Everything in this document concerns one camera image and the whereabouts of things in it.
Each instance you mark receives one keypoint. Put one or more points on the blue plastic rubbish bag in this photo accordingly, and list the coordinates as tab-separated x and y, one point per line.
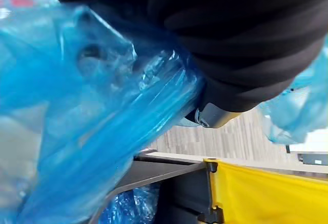
77	119

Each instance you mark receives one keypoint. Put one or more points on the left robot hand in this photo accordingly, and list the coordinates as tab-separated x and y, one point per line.
230	42

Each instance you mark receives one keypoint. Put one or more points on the blue trash can liner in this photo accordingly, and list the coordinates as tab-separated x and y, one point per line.
128	206

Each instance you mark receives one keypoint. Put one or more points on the yellow trash can lid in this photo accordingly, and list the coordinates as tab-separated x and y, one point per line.
269	195

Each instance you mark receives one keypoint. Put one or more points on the dark grey pedal trash can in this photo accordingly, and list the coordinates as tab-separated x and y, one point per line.
179	183

